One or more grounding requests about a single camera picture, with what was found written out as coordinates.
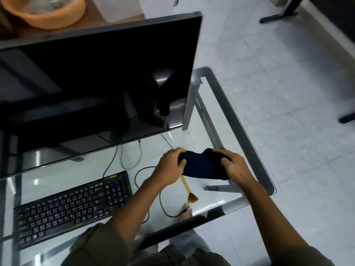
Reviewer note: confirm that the person's left hand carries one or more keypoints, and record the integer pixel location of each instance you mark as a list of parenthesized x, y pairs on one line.
[(166, 170)]

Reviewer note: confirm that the person's right hand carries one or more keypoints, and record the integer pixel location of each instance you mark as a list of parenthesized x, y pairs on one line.
[(238, 170)]

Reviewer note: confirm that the dark blue cloth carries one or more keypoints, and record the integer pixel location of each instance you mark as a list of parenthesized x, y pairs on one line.
[(202, 164)]

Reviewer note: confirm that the black keyboard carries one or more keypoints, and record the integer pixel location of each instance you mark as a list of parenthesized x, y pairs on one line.
[(69, 205)]

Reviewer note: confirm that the person's left forearm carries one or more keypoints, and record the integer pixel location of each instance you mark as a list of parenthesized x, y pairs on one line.
[(136, 207)]

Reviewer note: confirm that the person's right forearm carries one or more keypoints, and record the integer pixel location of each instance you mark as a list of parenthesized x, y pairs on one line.
[(271, 218)]

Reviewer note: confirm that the glass desk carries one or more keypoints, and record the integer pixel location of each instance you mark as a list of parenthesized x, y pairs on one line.
[(235, 141)]

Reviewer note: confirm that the person's legs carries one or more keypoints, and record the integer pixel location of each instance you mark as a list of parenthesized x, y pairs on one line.
[(188, 246)]

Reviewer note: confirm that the black monitor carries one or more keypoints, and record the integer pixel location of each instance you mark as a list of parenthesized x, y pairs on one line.
[(97, 80)]

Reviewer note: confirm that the black furniture foot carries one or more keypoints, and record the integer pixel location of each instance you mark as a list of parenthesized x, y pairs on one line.
[(277, 17), (348, 118)]

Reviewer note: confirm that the brown wooden cabinet top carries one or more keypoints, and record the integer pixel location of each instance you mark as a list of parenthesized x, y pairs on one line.
[(94, 20)]

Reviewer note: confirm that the clear plastic container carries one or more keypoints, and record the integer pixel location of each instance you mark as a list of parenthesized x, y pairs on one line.
[(119, 8)]

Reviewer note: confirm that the dark furniture panel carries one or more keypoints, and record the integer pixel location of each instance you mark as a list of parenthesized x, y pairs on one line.
[(335, 16)]

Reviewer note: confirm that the orange bowl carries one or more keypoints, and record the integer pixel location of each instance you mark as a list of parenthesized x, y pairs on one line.
[(55, 19)]

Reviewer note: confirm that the silver metal lid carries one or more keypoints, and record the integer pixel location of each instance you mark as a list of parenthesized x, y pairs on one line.
[(47, 4)]

